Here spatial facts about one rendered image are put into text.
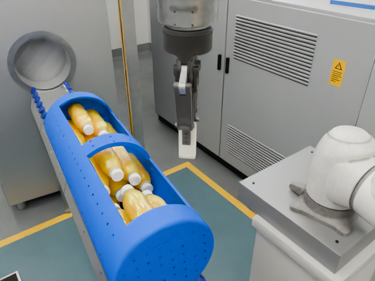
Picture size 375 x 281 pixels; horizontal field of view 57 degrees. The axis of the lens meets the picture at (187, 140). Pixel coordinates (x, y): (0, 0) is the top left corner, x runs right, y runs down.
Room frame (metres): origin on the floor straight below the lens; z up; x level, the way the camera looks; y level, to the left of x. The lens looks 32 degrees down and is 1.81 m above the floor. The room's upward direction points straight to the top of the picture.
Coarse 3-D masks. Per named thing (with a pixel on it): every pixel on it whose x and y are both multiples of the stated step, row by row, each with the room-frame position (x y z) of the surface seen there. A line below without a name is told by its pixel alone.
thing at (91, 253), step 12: (48, 96) 1.96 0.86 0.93; (60, 96) 1.96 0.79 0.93; (48, 108) 1.79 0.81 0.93; (36, 120) 1.78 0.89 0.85; (48, 144) 1.48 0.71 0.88; (60, 180) 1.21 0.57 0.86; (72, 204) 1.04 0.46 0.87; (84, 228) 0.89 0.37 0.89; (84, 240) 0.86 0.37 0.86; (96, 264) 0.75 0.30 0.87; (96, 276) 0.73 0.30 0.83
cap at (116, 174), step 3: (117, 168) 0.87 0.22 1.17; (114, 171) 0.86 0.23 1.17; (117, 171) 0.86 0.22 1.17; (120, 171) 0.86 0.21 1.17; (111, 174) 0.86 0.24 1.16; (114, 174) 0.85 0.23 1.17; (117, 174) 0.85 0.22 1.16; (120, 174) 0.86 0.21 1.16; (123, 174) 0.86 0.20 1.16; (114, 177) 0.85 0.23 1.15; (117, 177) 0.85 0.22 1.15; (120, 177) 0.86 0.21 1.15; (114, 180) 0.85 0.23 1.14; (117, 180) 0.85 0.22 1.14; (120, 180) 0.86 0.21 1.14
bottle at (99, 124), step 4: (88, 112) 1.31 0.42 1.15; (92, 112) 1.31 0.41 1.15; (96, 112) 1.32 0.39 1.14; (92, 116) 1.27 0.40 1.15; (96, 116) 1.27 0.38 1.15; (100, 116) 1.30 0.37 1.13; (96, 120) 1.23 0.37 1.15; (100, 120) 1.24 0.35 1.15; (96, 124) 1.21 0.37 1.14; (100, 124) 1.21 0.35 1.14; (104, 124) 1.22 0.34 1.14; (96, 128) 1.19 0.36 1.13; (100, 128) 1.19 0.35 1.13; (104, 128) 1.20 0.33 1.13; (96, 132) 1.19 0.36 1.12; (96, 136) 1.19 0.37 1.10
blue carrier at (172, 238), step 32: (64, 96) 1.29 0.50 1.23; (96, 96) 1.34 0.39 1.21; (64, 128) 1.08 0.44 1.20; (64, 160) 0.95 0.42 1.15; (96, 192) 0.73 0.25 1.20; (160, 192) 0.90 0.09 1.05; (96, 224) 0.65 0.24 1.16; (128, 224) 0.59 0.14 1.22; (160, 224) 0.57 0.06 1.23; (192, 224) 0.60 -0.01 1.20; (128, 256) 0.52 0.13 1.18; (160, 256) 0.56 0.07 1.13; (192, 256) 0.60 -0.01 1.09
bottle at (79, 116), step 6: (72, 108) 1.27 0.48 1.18; (78, 108) 1.26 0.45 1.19; (84, 108) 1.30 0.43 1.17; (72, 114) 1.24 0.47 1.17; (78, 114) 1.21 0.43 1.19; (84, 114) 1.21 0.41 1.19; (72, 120) 1.23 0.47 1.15; (78, 120) 1.18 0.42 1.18; (84, 120) 1.17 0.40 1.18; (90, 120) 1.19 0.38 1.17; (78, 126) 1.16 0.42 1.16
